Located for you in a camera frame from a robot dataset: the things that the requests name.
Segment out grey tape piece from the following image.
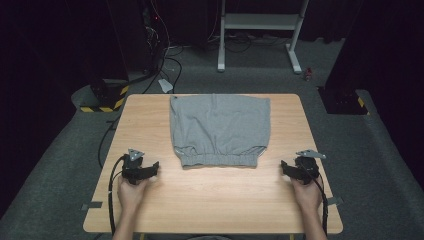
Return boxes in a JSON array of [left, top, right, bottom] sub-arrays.
[[323, 196, 344, 207], [81, 201, 103, 211]]

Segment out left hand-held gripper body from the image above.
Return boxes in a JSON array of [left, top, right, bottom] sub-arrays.
[[121, 148, 145, 185]]

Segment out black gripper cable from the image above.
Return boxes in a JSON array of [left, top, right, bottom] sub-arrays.
[[107, 154, 129, 236], [299, 163, 329, 236]]

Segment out white metal stand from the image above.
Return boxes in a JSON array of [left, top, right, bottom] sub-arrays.
[[217, 0, 311, 75]]

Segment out black floor cable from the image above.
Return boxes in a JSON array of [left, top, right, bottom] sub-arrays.
[[142, 46, 184, 95], [97, 116, 122, 169]]

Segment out dark equipment rack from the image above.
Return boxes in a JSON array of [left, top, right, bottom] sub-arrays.
[[139, 0, 169, 75]]

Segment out person's left hand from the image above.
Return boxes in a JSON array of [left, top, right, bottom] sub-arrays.
[[117, 175, 150, 215]]

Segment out black yellow-striped stand base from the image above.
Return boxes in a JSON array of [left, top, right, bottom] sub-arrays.
[[79, 78, 130, 113], [318, 85, 370, 116]]

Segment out grey flat floor piece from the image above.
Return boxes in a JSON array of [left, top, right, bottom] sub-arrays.
[[158, 78, 174, 94]]

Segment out grey shorts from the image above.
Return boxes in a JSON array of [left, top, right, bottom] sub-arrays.
[[169, 93, 272, 170]]

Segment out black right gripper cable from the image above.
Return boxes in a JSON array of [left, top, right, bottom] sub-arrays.
[[299, 163, 329, 236]]

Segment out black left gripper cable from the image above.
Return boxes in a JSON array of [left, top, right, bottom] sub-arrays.
[[107, 154, 129, 236]]

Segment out person's right hand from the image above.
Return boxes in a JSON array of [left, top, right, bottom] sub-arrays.
[[290, 174, 324, 215]]

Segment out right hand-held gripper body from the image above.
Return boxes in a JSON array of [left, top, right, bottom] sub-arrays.
[[294, 149, 327, 185]]

